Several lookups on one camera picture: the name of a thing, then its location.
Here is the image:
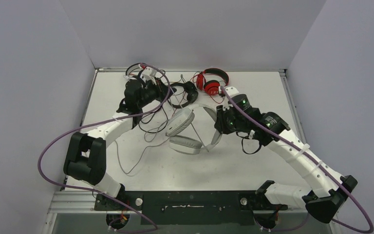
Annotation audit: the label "red headphone cable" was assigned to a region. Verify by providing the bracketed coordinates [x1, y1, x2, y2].
[191, 72, 229, 105]

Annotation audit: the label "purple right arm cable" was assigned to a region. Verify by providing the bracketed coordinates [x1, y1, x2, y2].
[221, 87, 374, 234]

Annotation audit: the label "grey headphone cable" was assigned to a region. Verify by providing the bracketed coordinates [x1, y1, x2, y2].
[114, 106, 207, 176]

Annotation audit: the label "black headphone cable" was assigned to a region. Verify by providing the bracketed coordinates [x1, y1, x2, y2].
[138, 97, 170, 135]

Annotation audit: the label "grey white headphones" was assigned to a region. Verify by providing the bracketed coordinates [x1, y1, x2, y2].
[166, 104, 222, 155]

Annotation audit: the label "aluminium frame rail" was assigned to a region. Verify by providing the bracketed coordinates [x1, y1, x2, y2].
[46, 68, 339, 234]

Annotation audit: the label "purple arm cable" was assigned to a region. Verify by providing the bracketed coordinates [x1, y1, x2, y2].
[221, 87, 374, 234]
[37, 63, 172, 234]

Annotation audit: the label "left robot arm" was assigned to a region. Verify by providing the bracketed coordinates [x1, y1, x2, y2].
[63, 78, 174, 210]

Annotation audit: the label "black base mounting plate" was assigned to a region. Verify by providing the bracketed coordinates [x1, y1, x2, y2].
[94, 190, 288, 226]

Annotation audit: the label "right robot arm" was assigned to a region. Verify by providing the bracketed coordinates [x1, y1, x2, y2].
[214, 86, 357, 223]

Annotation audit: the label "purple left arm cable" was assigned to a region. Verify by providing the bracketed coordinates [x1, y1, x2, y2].
[37, 63, 172, 234]

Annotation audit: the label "red headphones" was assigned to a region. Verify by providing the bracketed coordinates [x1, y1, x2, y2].
[196, 68, 230, 96]

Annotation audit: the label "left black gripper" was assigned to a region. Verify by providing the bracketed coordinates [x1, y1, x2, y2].
[137, 77, 176, 108]

